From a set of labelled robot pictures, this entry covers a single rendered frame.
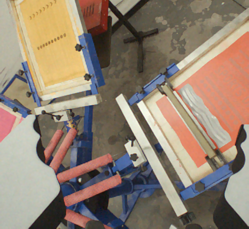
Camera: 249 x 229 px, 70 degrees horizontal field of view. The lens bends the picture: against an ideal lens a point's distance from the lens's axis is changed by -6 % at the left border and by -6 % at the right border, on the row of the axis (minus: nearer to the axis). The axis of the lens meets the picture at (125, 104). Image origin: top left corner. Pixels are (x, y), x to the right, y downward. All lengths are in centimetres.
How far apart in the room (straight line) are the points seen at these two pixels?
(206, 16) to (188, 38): 33
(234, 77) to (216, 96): 13
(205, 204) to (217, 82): 126
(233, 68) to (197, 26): 142
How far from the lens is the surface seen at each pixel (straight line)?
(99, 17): 143
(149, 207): 215
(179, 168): 96
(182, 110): 90
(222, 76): 104
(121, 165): 103
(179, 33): 242
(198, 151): 97
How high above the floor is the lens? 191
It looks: 55 degrees down
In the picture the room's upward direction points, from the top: 64 degrees counter-clockwise
